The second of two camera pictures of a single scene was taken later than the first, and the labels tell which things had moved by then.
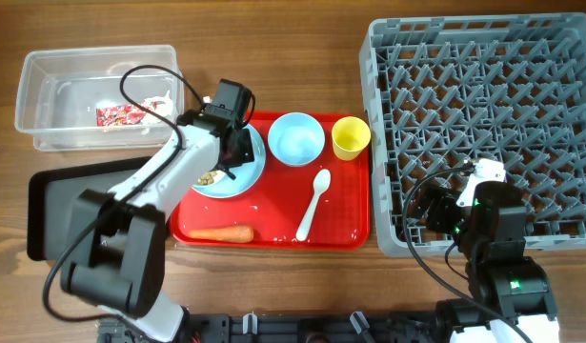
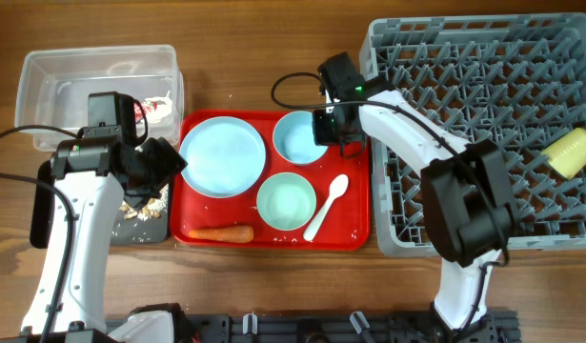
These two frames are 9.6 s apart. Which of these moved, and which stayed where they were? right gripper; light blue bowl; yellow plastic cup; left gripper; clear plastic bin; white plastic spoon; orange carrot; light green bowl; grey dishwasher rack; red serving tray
Moved: right gripper; yellow plastic cup; left gripper; white plastic spoon; light green bowl
Stayed: light blue bowl; orange carrot; grey dishwasher rack; red serving tray; clear plastic bin
